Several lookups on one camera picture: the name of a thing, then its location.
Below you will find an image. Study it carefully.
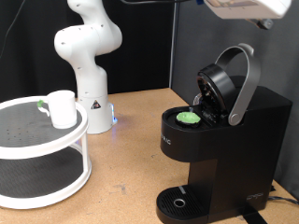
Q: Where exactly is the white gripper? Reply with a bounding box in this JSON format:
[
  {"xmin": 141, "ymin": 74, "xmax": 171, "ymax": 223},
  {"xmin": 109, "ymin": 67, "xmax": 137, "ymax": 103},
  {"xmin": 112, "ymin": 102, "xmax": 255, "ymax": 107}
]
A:
[{"xmin": 204, "ymin": 0, "xmax": 293, "ymax": 31}]

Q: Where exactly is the coffee pod green tape lid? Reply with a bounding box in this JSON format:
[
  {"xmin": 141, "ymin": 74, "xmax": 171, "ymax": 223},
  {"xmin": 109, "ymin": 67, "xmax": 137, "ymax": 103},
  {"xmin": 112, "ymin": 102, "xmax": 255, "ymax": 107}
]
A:
[{"xmin": 175, "ymin": 111, "xmax": 202, "ymax": 126}]

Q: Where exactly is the black Keurig coffee machine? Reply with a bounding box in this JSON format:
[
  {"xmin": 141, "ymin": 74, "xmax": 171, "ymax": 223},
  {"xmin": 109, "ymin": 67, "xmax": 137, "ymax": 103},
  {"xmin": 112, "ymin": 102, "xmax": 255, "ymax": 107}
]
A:
[{"xmin": 155, "ymin": 42, "xmax": 293, "ymax": 224}]

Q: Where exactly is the white mug green-taped handle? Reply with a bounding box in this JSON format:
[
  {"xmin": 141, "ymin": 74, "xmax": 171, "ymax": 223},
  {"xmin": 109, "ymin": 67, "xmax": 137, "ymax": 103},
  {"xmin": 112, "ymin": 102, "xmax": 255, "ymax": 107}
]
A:
[{"xmin": 36, "ymin": 90, "xmax": 78, "ymax": 130}]

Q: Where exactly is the grey partition panel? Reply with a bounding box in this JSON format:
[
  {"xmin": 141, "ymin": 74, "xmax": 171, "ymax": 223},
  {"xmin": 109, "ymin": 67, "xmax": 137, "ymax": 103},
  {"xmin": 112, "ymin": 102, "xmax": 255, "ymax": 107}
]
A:
[{"xmin": 169, "ymin": 0, "xmax": 299, "ymax": 200}]

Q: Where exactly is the black tape strip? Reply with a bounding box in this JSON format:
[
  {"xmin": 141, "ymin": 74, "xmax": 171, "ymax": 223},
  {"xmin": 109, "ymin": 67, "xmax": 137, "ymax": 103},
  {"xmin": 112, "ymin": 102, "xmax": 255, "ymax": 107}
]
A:
[{"xmin": 237, "ymin": 206, "xmax": 269, "ymax": 224}]

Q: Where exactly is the black backdrop curtain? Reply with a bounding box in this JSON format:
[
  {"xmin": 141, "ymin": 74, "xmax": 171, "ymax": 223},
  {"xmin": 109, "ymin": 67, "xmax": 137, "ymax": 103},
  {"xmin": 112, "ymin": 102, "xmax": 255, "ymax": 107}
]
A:
[{"xmin": 0, "ymin": 0, "xmax": 176, "ymax": 104}]

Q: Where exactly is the white two-tier turntable shelf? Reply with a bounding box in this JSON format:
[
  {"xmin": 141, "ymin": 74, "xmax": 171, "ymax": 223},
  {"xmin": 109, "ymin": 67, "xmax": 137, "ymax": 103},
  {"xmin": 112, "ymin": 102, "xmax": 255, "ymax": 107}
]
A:
[{"xmin": 0, "ymin": 95, "xmax": 93, "ymax": 210}]

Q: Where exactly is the black machine power cable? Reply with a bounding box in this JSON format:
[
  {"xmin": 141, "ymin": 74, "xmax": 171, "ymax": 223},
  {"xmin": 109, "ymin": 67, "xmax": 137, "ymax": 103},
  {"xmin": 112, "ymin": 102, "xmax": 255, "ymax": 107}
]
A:
[{"xmin": 267, "ymin": 185, "xmax": 299, "ymax": 206}]

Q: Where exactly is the thin dark hanging cable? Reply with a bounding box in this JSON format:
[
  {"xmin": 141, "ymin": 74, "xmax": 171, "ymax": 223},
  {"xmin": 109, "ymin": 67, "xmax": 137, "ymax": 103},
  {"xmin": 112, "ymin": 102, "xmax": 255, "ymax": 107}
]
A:
[{"xmin": 0, "ymin": 0, "xmax": 26, "ymax": 60}]

